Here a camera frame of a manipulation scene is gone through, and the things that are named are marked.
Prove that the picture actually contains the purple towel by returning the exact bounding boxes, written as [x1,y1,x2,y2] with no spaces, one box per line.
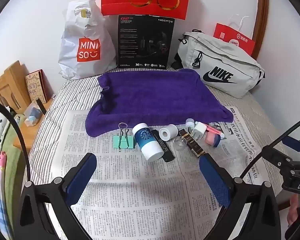
[85,69,234,138]

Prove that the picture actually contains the red paper bag white handles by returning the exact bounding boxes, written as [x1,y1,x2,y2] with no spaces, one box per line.
[213,15,256,57]

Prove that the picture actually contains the person's right hand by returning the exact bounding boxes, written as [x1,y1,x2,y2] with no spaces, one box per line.
[287,194,300,225]

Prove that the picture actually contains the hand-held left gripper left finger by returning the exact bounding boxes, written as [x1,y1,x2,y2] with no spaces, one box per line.
[16,152,98,240]

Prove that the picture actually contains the black rectangular stick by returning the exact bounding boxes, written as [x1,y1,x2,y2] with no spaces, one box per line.
[151,129,175,162]

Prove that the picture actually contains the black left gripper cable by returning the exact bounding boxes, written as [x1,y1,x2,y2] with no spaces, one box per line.
[0,98,90,240]

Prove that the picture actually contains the patterned notebook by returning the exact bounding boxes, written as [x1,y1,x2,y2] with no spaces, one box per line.
[24,69,53,104]

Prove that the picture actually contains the newspaper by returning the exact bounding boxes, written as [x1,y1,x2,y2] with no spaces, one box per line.
[59,104,285,240]

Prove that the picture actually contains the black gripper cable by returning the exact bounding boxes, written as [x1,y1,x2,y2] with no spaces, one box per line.
[0,98,90,240]
[240,115,300,180]

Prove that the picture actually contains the white tape roll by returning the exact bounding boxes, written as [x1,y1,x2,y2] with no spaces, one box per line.
[159,125,178,140]

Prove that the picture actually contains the translucent blue box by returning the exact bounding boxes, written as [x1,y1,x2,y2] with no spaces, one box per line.
[22,104,43,127]

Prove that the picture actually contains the dark brown gold box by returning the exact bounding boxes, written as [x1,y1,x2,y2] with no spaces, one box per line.
[178,129,206,158]

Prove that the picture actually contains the clear plastic cup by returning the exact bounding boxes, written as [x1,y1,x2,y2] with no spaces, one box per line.
[173,137,188,151]

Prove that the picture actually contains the grey waist bag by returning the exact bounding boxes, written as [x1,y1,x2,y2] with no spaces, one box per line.
[175,29,266,98]

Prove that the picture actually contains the white charger plug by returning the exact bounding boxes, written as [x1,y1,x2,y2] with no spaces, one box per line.
[191,122,206,139]

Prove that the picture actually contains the green binder clip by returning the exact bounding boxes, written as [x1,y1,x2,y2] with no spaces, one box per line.
[112,123,136,150]

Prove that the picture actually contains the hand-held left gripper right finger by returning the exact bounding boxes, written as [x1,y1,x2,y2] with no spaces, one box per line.
[199,154,282,240]

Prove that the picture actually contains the curved wooden headboard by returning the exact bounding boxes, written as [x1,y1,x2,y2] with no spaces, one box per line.
[252,0,270,60]

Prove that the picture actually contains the white plastic shopping bag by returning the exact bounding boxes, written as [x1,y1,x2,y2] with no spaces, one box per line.
[59,0,118,80]

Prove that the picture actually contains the green cloth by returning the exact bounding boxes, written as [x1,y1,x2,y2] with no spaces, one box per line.
[2,130,28,205]

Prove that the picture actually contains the wooden bedside furniture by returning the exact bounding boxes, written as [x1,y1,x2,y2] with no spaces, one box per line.
[0,60,53,160]

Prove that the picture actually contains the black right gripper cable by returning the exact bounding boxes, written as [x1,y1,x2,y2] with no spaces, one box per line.
[240,115,300,180]

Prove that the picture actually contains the pink and blue sponge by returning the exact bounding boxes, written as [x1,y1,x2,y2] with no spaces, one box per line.
[205,131,222,147]

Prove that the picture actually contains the pink highlighter pen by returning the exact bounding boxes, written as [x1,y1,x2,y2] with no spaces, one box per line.
[205,123,227,140]

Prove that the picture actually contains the black headphone box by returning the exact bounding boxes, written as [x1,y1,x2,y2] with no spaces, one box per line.
[117,14,174,70]

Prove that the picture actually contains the blue and white bottle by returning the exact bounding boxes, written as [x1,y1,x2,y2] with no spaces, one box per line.
[132,123,165,162]

